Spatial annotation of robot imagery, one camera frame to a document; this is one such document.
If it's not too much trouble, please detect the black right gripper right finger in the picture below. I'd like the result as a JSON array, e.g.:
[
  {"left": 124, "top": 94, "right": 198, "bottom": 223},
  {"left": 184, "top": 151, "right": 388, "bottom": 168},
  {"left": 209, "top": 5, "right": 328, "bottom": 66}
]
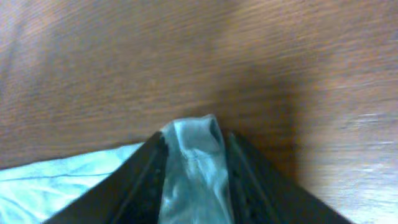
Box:
[{"left": 226, "top": 132, "right": 351, "bottom": 224}]

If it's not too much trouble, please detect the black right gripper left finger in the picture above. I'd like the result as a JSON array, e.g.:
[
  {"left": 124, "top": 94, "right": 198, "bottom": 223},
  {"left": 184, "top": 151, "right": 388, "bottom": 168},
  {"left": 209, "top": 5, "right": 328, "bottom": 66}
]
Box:
[{"left": 44, "top": 131, "right": 169, "bottom": 224}]

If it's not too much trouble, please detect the light blue t-shirt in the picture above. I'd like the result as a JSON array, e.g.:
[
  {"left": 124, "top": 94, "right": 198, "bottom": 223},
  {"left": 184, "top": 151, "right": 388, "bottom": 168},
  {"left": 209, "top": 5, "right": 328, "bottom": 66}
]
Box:
[{"left": 1, "top": 114, "right": 233, "bottom": 224}]

